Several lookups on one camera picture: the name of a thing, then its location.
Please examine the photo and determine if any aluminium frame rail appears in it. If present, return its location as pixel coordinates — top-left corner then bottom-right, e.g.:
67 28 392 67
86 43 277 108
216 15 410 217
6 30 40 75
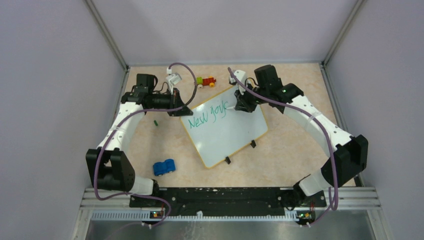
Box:
70 187 393 240

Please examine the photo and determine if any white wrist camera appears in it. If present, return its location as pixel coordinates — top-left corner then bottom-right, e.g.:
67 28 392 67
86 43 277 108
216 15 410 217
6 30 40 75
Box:
228 70 247 95
165 68 182 94

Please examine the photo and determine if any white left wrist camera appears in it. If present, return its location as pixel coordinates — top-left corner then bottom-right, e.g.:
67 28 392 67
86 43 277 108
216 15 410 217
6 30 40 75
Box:
165 68 182 94

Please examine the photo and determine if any yellow-framed whiteboard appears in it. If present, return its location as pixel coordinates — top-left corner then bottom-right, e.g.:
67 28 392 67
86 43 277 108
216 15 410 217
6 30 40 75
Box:
180 86 269 169

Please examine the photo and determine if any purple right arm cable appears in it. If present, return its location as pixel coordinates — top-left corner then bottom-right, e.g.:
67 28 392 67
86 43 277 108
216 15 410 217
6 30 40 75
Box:
227 67 339 228

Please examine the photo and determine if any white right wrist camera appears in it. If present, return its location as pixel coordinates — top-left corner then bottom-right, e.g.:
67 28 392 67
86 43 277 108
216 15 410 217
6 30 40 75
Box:
228 70 247 95

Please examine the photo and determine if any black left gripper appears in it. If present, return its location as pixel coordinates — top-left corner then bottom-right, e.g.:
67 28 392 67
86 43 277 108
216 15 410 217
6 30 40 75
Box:
149 87 193 117

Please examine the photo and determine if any red toy train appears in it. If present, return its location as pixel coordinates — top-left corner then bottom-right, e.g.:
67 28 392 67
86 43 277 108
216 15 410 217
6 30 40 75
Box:
196 76 217 89

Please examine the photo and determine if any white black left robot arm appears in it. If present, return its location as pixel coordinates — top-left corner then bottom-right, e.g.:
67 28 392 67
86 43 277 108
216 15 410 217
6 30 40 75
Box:
85 73 193 207

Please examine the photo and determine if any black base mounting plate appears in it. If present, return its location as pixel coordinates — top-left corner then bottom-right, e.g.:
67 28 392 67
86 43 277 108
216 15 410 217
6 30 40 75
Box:
129 187 327 217

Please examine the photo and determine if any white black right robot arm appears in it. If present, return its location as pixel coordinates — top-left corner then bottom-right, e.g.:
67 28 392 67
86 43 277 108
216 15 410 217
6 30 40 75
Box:
228 64 369 206

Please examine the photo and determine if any blue toy car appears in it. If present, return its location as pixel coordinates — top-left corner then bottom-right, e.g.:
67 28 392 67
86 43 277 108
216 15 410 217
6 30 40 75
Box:
152 158 176 177

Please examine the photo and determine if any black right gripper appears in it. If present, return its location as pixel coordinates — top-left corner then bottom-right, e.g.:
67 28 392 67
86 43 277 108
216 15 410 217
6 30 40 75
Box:
234 81 268 114

